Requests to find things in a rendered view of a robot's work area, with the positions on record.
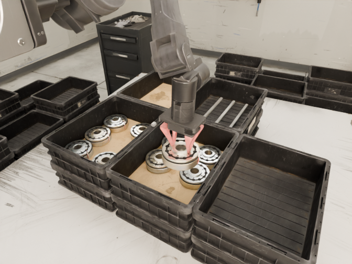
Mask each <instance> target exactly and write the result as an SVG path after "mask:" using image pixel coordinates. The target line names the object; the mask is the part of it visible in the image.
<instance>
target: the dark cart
mask: <svg viewBox="0 0 352 264"><path fill-rule="evenodd" d="M136 15H138V16H140V15H142V16H144V17H147V18H149V19H147V20H145V22H139V23H132V25H130V26H125V27H116V24H115V22H116V21H117V22H119V21H118V20H122V21H123V20H126V19H128V18H130V16H133V17H134V16H136ZM151 26H152V16H151V13H144V12H134V11H132V12H129V13H126V14H123V15H120V16H117V17H114V18H112V19H109V20H106V21H103V22H101V23H98V24H96V29H97V35H98V41H99V45H100V51H101V57H102V63H103V69H104V75H105V82H106V87H107V93H108V96H109V95H111V94H112V93H114V92H115V91H117V90H118V89H119V88H121V87H122V86H123V85H125V84H126V83H128V82H129V81H131V80H132V79H133V78H135V77H136V76H138V75H139V74H141V73H147V74H148V73H150V72H151V71H153V70H154V67H153V65H152V62H151V56H152V54H151V47H150V42H152V34H151Z"/></svg>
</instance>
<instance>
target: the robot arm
mask: <svg viewBox="0 0 352 264"><path fill-rule="evenodd" d="M20 1H21V4H22V6H23V10H24V13H25V16H26V19H27V23H28V26H29V29H30V32H31V36H32V39H33V41H34V48H37V47H40V46H43V45H45V44H46V43H47V37H46V34H45V30H44V27H43V24H42V23H45V22H48V21H50V17H51V19H52V20H53V21H54V22H55V23H56V24H58V25H59V26H60V27H62V28H64V29H67V30H73V31H74V32H75V33H76V34H78V33H80V32H82V31H84V30H85V28H84V26H86V25H88V24H89V23H91V22H93V21H95V23H96V24H97V23H99V22H101V20H100V18H101V17H103V16H106V15H109V14H111V13H113V12H115V11H116V10H118V9H119V8H120V7H121V6H123V5H124V3H125V1H126V0H20ZM150 6H151V16H152V26H151V34H152V42H150V47H151V54H152V56H151V62H152V65H153V67H154V69H155V72H158V74H159V77H160V79H163V78H166V77H169V76H172V92H171V97H172V98H171V107H170V108H168V109H167V110H166V111H165V112H163V113H162V114H161V115H160V116H159V121H164V123H163V124H162V125H160V129H161V130H162V132H163V133H164V135H165V136H166V138H167V139H168V141H169V143H170V145H171V146H173V145H174V144H175V140H176V137H177V133H180V134H183V135H185V144H186V150H187V153H189V152H190V151H191V149H192V146H193V144H194V142H195V140H196V138H197V137H198V135H199V134H200V132H201V131H202V129H203V128H204V124H205V122H206V117H205V116H202V115H199V114H196V113H194V111H195V99H196V91H197V90H199V89H200V88H201V87H202V86H203V84H204V83H205V82H206V81H207V80H208V79H209V78H210V70H209V68H208V66H207V65H206V64H205V63H203V62H202V59H201V57H196V58H194V57H193V54H192V51H191V48H190V41H189V38H188V37H187V35H186V28H185V25H184V23H183V20H182V17H181V13H180V9H179V3H178V0H150ZM170 130H172V133H173V135H172V137H171V135H170Z"/></svg>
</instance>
